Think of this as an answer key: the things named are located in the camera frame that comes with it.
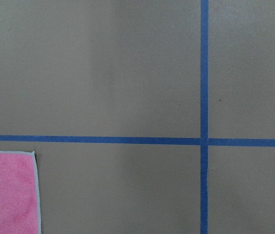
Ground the pink and grey towel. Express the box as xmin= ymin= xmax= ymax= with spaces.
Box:
xmin=0 ymin=151 xmax=41 ymax=234

